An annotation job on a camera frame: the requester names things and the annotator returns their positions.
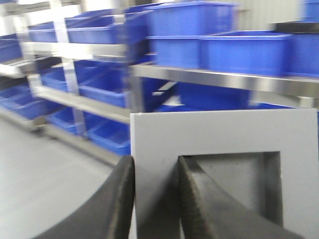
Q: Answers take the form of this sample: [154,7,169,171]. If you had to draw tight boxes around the steel rack right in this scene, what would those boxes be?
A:
[131,62,319,109]

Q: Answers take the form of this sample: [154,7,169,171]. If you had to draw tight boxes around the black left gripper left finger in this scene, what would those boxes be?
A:
[36,155,135,239]

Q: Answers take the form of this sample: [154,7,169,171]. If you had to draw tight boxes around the steel rack left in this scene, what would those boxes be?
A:
[0,0,130,165]

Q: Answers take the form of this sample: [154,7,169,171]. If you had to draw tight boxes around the steel rack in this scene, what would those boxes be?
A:
[131,62,319,109]
[0,0,130,165]

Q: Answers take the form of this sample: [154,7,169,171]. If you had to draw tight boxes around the gray square hollow base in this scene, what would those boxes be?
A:
[130,109,319,239]

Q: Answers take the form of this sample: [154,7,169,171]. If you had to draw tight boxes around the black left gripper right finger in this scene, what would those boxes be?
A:
[178,156,301,239]

